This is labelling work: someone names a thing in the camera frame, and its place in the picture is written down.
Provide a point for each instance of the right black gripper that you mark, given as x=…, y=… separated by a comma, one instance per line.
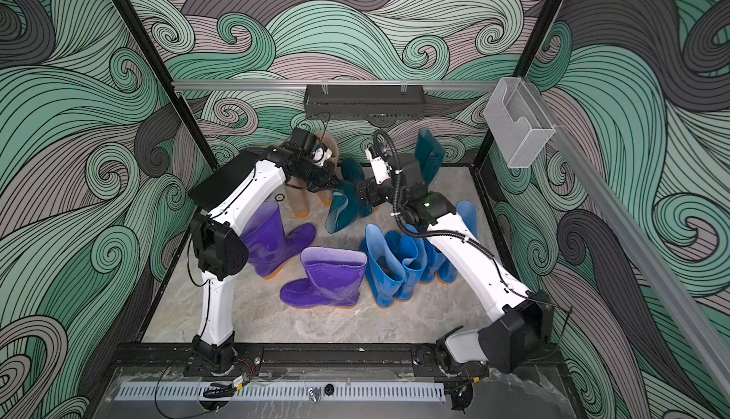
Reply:
x=373, y=187

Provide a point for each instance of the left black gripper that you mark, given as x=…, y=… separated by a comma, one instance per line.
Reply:
x=328, y=176

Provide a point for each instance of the beige boot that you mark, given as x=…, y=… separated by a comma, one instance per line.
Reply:
x=327, y=139
x=299, y=199

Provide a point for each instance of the teal boot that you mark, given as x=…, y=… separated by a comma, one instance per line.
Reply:
x=346, y=205
x=429, y=153

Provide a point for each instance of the blue boot front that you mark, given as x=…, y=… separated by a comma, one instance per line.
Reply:
x=411, y=253

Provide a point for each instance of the blue boot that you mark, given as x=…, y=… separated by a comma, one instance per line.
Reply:
x=448, y=273
x=434, y=261
x=384, y=271
x=411, y=253

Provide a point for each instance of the purple boot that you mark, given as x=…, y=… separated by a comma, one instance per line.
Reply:
x=333, y=278
x=269, y=245

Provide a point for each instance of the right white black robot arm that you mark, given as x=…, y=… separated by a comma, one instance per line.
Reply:
x=520, y=319

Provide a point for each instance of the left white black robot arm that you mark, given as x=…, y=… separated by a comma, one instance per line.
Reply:
x=242, y=226

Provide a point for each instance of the black case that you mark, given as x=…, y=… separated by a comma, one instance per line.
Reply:
x=215, y=189

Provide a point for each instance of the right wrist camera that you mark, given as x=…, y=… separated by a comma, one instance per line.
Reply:
x=378, y=159

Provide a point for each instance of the black wall shelf tray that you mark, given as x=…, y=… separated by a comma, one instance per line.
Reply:
x=376, y=103

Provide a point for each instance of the white mesh wall basket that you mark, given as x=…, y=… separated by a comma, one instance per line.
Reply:
x=519, y=120

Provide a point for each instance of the aluminium rail back wall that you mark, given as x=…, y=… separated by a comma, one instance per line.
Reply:
x=300, y=85

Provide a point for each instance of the aluminium rail wall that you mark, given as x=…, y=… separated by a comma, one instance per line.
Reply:
x=300, y=85
x=693, y=323

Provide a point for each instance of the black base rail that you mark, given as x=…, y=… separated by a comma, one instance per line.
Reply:
x=271, y=360

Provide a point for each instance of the white slotted cable duct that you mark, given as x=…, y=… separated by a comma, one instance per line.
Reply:
x=288, y=391

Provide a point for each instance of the aluminium rail right wall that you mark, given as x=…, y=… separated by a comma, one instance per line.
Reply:
x=693, y=323

